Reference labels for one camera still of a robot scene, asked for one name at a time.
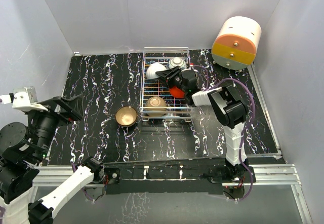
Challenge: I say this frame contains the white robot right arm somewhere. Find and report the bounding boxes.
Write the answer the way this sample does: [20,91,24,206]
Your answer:
[155,66,253,184]

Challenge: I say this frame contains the white bowl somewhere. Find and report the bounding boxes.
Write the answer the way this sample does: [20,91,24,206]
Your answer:
[146,62,167,79]

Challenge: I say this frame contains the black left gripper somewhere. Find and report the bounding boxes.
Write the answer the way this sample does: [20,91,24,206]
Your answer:
[27,92,83,160]

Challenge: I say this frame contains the tan bowl with brown rim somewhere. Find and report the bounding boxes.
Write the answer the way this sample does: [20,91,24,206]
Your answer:
[115,106,138,127]

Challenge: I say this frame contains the red bowl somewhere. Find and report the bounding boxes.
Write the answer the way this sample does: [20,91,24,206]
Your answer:
[169,86,185,99]

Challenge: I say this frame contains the aluminium frame rail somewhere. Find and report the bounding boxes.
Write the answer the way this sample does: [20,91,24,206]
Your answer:
[30,164,313,223]

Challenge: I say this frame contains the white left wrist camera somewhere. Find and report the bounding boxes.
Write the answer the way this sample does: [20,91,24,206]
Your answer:
[1,86,48,113]

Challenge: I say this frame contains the black bowl with beige outside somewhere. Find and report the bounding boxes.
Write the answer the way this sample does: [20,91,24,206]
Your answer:
[145,96,167,117]

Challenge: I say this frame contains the white wire dish rack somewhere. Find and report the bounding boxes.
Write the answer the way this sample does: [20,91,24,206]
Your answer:
[139,47,193,122]

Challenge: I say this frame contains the round mini drawer cabinet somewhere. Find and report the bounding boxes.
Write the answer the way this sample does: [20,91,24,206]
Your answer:
[211,16,262,70]

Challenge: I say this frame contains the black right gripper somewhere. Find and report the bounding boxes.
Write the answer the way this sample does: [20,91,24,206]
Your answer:
[156,66,188,94]

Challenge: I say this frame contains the blue floral porcelain bowl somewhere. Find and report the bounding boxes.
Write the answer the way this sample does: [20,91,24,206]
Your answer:
[167,57,187,70]

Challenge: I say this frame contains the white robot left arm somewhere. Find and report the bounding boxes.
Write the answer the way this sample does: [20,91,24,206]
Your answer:
[1,91,105,223]

